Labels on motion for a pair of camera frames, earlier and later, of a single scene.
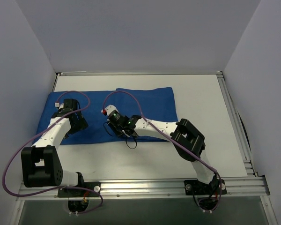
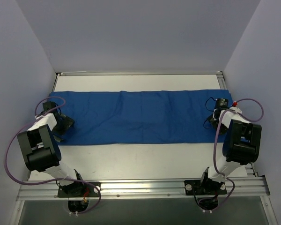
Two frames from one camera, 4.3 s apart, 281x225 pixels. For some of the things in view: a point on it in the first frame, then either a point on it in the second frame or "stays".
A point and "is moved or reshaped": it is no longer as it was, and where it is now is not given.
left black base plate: x=74 y=192 stays
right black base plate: x=196 y=187 stays
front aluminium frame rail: x=248 y=188 stays
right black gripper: x=118 y=129 → x=213 y=123
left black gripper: x=79 y=121 → x=67 y=123
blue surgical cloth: x=154 y=104 is moved or reshaped
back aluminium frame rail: x=83 y=73 stays
